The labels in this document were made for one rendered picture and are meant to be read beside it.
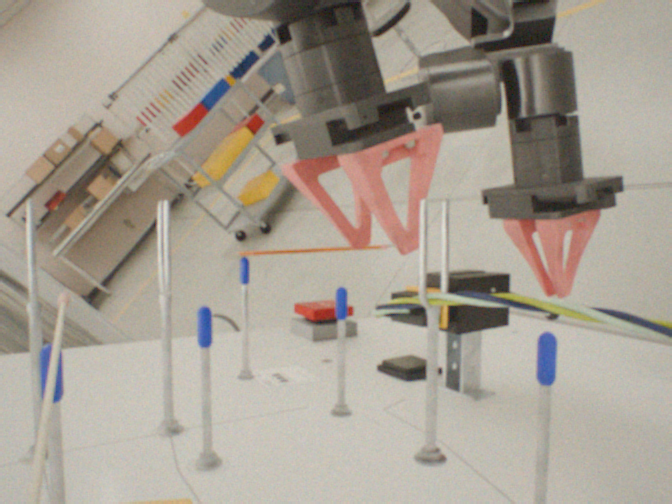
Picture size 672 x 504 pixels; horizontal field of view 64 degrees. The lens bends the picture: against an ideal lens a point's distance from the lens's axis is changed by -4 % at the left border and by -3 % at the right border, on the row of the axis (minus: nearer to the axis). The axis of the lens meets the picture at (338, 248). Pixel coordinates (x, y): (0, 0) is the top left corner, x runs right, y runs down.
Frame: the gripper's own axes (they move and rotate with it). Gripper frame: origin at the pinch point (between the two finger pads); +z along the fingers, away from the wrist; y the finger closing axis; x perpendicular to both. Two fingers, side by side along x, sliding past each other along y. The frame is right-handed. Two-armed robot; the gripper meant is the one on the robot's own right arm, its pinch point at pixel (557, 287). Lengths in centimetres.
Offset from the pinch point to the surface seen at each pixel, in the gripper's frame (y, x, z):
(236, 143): -385, 147, -42
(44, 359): 6.7, -39.7, -7.7
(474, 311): 1.9, -12.7, -1.6
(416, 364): -5.0, -12.8, 4.0
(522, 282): -103, 126, 40
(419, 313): 1.4, -17.3, -2.6
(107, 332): -73, -25, 10
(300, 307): -23.7, -12.6, 1.7
